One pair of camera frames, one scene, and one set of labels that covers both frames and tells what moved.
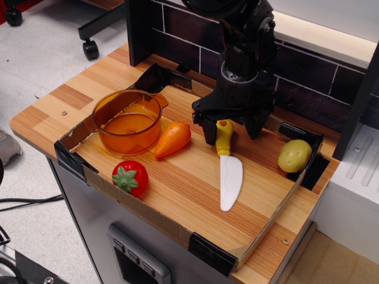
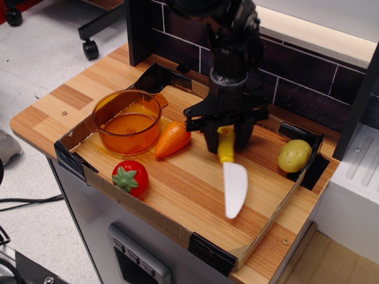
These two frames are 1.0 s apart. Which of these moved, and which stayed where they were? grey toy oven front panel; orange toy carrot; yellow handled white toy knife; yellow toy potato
Moved: yellow handled white toy knife
Stayed: orange toy carrot; grey toy oven front panel; yellow toy potato
